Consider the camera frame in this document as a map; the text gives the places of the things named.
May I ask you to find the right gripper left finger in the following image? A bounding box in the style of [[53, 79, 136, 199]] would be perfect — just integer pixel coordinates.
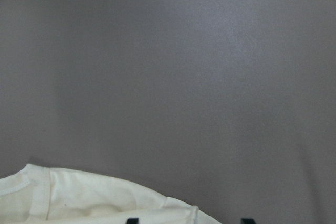
[[126, 218, 139, 224]]

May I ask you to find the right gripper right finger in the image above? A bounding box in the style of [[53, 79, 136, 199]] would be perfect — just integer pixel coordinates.
[[240, 218, 255, 224]]

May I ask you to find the cream long sleeve shirt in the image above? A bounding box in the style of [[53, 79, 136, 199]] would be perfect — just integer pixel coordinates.
[[1, 164, 216, 223]]

